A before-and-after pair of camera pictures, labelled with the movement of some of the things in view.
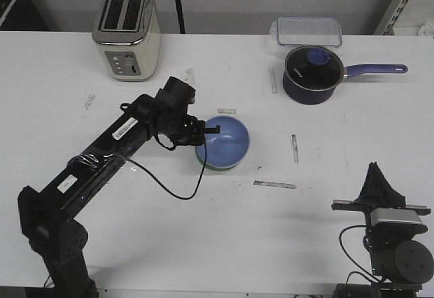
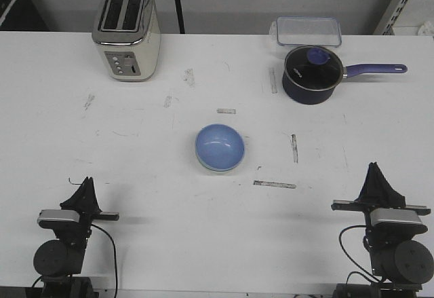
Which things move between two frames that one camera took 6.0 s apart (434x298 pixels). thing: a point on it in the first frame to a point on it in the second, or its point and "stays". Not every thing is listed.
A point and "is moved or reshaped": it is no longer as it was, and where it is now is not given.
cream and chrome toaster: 127,32 stays
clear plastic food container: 289,30 stays
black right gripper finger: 366,194 stays
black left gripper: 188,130 to 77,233
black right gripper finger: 384,193 stays
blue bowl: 226,149 is moved or reshaped
